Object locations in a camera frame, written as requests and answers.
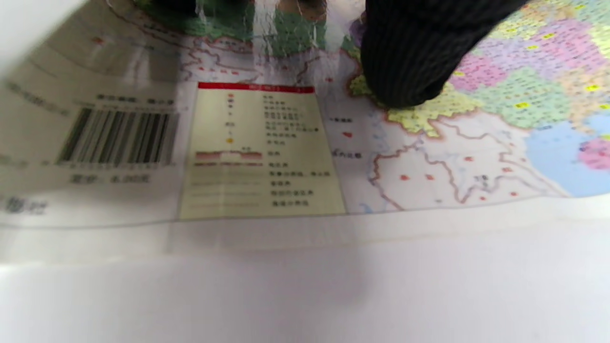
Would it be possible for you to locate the colourful paper map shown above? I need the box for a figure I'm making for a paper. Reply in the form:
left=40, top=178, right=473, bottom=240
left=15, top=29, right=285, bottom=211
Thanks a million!
left=0, top=0, right=610, bottom=267

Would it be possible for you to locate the person's left hand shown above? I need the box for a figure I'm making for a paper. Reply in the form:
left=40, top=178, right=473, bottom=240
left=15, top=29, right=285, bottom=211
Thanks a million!
left=360, top=0, right=529, bottom=109

